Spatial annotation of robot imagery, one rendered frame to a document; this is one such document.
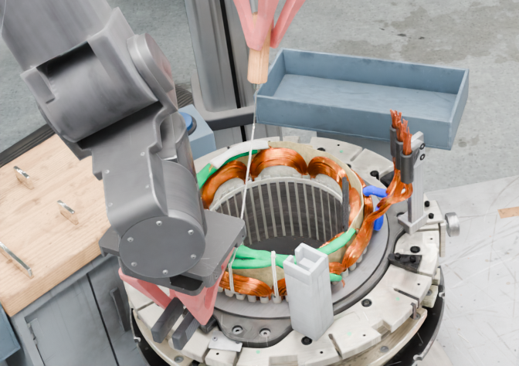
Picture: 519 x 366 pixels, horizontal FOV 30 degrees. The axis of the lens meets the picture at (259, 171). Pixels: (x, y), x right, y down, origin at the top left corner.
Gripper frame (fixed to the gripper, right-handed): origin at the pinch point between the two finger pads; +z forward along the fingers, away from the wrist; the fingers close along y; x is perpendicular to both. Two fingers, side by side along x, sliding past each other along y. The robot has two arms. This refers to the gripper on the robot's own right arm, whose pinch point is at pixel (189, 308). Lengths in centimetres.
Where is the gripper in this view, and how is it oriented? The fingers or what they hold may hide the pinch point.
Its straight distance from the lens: 83.1
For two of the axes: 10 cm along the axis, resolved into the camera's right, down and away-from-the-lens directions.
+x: 4.4, -6.3, 6.4
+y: 8.9, 2.2, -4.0
